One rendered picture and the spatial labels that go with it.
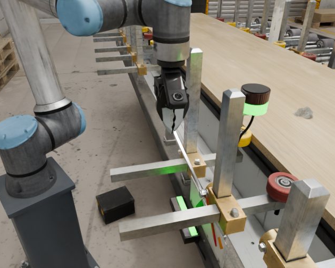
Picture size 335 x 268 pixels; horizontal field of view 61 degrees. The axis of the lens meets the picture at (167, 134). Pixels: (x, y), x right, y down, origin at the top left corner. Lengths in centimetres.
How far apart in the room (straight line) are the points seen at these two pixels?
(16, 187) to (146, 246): 82
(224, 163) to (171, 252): 109
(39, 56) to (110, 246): 109
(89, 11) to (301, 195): 50
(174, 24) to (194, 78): 20
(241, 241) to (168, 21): 68
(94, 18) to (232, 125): 36
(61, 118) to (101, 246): 85
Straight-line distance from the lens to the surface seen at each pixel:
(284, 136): 96
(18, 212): 120
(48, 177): 122
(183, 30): 69
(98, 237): 180
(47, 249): 140
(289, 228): 48
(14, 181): 122
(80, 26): 65
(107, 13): 67
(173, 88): 69
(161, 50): 70
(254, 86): 63
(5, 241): 197
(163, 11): 68
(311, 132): 102
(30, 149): 113
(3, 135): 112
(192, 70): 81
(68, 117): 120
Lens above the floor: 137
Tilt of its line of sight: 31 degrees down
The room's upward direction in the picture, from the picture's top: straight up
